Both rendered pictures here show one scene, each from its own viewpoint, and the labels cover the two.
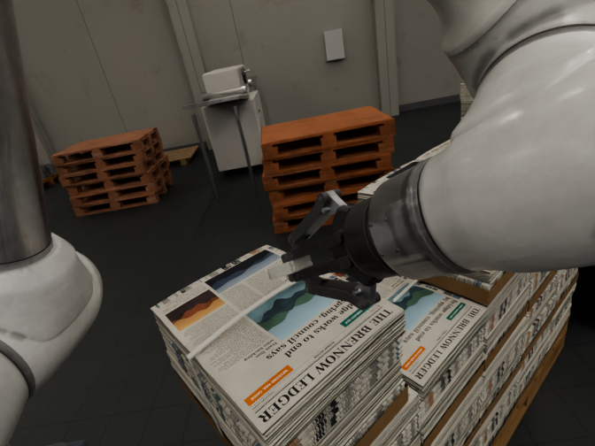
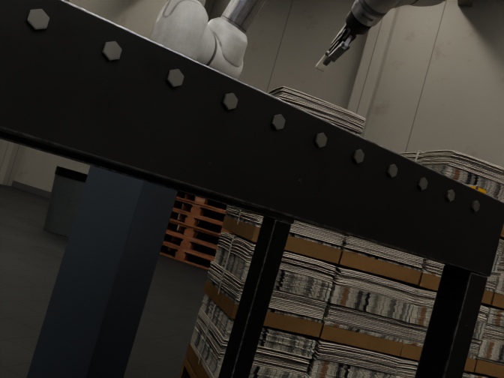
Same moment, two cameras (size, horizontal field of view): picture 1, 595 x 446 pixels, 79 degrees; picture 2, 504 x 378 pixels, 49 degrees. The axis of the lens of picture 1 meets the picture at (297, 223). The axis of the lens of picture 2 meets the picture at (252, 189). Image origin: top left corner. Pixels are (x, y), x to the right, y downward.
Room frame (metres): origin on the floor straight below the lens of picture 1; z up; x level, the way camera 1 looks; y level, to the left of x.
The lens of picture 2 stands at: (-1.20, -0.45, 0.67)
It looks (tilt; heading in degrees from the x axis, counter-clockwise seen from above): 3 degrees up; 20
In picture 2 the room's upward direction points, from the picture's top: 16 degrees clockwise
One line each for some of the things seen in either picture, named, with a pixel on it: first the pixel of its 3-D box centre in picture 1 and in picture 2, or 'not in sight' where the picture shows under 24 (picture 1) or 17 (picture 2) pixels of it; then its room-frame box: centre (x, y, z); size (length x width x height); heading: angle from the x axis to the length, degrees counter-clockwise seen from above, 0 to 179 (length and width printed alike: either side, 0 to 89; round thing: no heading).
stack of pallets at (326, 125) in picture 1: (325, 166); not in sight; (3.21, -0.35, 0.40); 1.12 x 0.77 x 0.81; 88
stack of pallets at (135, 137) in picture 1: (118, 170); (205, 229); (4.74, 2.15, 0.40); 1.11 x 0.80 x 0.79; 88
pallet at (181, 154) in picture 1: (162, 160); not in sight; (6.35, 2.09, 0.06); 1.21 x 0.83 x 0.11; 88
